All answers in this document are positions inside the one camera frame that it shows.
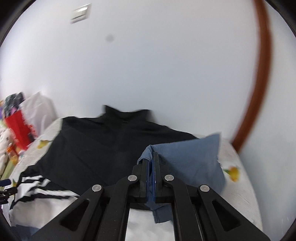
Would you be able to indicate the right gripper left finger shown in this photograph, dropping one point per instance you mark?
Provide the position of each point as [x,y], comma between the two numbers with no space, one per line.
[101,213]

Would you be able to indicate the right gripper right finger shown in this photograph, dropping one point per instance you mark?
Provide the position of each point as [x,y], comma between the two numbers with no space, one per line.
[199,213]

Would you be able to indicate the white flower print quilt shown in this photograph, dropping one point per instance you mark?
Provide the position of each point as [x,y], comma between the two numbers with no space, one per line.
[6,140]

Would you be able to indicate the white Miniso plastic bag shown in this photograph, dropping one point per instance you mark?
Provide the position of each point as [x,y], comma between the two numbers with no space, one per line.
[38,112]

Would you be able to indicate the grey plaid cloth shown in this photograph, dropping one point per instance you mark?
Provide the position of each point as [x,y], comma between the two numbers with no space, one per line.
[12,103]

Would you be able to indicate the red paper shopping bag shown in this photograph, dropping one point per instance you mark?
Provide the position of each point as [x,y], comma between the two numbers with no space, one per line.
[20,130]

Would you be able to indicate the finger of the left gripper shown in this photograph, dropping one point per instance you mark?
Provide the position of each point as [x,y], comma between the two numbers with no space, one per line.
[5,182]
[8,192]

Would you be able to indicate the white wall switch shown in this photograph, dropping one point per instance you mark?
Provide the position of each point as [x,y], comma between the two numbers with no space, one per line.
[81,13]

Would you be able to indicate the fruit print tablecloth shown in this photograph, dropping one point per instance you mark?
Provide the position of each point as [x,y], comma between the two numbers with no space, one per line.
[235,180]

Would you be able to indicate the brown wooden door frame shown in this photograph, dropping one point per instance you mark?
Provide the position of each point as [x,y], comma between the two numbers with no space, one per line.
[261,77]

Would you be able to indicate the black white blue jacket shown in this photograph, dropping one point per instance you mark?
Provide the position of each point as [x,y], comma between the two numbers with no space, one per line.
[89,151]

